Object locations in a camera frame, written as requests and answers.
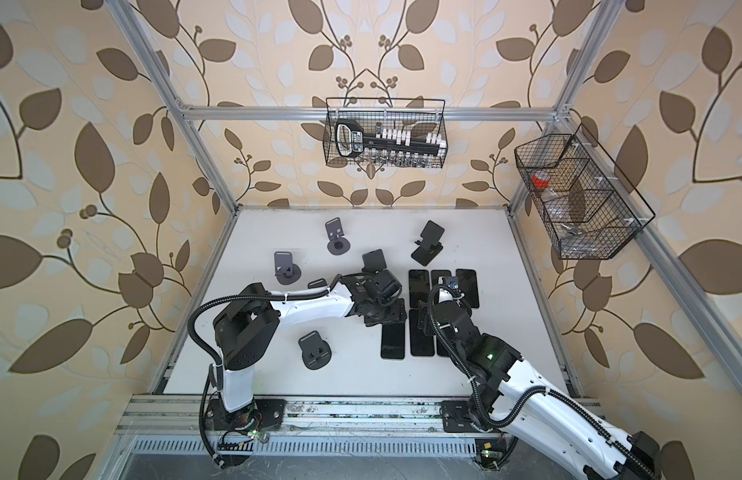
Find black square stand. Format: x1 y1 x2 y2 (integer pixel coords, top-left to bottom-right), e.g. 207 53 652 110
362 249 387 275
411 220 445 266

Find black phone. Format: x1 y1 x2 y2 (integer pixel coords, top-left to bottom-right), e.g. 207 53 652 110
456 269 480 309
380 323 406 360
409 309 435 357
435 339 449 358

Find black phone stand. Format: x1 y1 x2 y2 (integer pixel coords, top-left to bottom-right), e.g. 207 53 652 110
408 269 430 309
430 269 452 285

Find grey round stand front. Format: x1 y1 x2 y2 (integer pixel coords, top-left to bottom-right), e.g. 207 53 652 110
298 330 332 371

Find grey round stand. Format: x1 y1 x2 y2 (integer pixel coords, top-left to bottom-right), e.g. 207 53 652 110
325 217 351 256
307 278 328 289
273 251 302 285
298 330 332 371

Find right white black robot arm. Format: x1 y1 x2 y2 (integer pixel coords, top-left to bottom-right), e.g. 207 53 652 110
424 284 661 479

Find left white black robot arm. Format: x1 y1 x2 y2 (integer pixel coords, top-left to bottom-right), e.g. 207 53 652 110
187 269 405 414

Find grey round stand middle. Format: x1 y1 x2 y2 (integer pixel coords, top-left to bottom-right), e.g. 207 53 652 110
307 278 328 289

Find grey round stand far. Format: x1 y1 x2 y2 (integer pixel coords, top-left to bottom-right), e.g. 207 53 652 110
325 217 351 256

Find grey round stand left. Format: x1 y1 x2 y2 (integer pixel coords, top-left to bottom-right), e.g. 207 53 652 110
273 251 302 285

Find black tool with vials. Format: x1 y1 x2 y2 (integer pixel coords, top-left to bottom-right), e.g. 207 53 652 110
333 120 448 158

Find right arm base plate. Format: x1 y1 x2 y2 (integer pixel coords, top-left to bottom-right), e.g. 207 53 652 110
439 400 483 434

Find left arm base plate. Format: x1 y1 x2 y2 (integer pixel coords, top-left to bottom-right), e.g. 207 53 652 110
201 397 286 431

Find black wire basket back wall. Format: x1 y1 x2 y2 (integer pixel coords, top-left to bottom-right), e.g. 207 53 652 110
322 96 449 169

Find black wire basket wall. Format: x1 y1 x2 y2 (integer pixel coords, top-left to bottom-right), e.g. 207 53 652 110
322 96 449 169
514 124 656 260

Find black wire basket right wall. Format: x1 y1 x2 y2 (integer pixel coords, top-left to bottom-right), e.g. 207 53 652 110
514 124 656 260

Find aluminium rail front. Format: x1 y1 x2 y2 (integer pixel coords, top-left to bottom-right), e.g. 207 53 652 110
114 395 613 438

